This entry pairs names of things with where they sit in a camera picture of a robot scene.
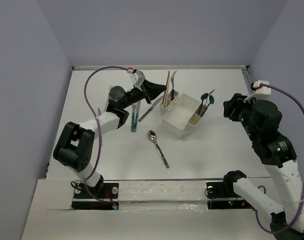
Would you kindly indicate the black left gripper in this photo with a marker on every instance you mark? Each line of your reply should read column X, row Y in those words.
column 152, row 90

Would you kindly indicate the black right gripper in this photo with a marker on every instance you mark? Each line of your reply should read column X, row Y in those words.
column 236, row 101

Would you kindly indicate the orange chopstick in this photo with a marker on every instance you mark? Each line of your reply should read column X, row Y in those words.
column 165, row 96
column 167, row 81

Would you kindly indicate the black-handled fork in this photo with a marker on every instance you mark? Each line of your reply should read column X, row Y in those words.
column 173, row 75

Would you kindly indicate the teal-handled fork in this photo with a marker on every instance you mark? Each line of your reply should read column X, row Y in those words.
column 134, row 105

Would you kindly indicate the teal plastic spoon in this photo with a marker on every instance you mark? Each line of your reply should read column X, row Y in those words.
column 211, row 101
column 203, row 97

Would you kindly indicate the pink-handled spoon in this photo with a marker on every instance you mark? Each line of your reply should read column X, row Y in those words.
column 207, row 101

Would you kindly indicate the pink-handled fork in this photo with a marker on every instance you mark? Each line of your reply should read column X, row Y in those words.
column 107, row 102

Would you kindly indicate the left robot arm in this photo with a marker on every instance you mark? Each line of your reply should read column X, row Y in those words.
column 75, row 144

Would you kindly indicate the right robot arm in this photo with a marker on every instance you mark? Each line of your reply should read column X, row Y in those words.
column 260, row 120

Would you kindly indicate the white utensil caddy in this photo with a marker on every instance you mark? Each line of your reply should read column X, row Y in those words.
column 180, row 117

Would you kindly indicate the black-handled knife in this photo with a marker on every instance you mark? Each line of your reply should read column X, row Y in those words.
column 151, row 108

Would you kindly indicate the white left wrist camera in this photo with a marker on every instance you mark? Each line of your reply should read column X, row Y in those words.
column 137, row 78

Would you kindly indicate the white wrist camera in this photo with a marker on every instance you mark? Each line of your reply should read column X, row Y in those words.
column 137, row 78
column 259, row 92

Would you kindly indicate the teal-handled knife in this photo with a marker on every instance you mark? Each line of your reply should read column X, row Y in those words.
column 137, row 115

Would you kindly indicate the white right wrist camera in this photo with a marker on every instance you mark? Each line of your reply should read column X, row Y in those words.
column 259, row 92

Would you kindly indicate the black-handled spoon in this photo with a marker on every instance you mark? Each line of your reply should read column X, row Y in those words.
column 153, row 138

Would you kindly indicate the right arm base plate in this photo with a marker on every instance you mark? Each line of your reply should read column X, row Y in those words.
column 220, row 199

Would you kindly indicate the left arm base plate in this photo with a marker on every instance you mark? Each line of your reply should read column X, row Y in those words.
column 102, row 200

